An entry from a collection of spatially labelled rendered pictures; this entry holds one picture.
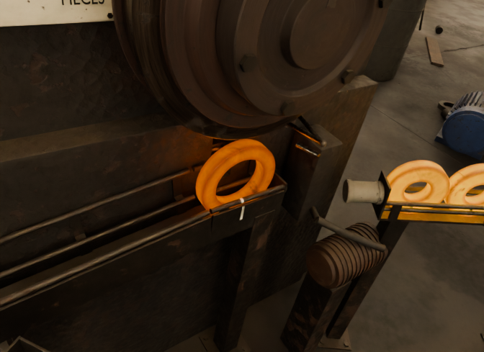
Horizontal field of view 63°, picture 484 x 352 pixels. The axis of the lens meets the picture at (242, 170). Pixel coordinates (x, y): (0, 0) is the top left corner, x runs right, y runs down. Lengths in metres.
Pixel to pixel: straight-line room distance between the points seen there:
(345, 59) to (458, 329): 1.36
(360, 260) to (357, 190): 0.20
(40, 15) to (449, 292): 1.75
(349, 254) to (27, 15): 0.86
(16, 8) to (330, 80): 0.46
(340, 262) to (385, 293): 0.73
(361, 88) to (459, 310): 1.12
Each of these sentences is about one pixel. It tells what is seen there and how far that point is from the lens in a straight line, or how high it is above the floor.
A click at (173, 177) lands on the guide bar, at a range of 0.81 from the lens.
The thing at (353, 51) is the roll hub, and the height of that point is 1.07.
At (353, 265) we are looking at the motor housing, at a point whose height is 0.51.
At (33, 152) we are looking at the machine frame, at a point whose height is 0.87.
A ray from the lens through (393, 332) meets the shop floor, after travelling 1.68.
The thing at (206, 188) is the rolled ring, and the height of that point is 0.76.
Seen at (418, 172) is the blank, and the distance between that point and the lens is 1.02.
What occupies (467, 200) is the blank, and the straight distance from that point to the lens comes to 1.16.
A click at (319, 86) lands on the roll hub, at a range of 0.65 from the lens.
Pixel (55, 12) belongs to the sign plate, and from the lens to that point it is 0.64.
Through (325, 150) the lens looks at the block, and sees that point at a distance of 0.92.
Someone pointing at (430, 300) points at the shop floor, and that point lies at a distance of 1.85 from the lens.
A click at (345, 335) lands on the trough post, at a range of 1.57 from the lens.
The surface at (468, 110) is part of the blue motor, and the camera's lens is 2.72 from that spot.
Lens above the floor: 1.28
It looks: 38 degrees down
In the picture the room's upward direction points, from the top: 11 degrees clockwise
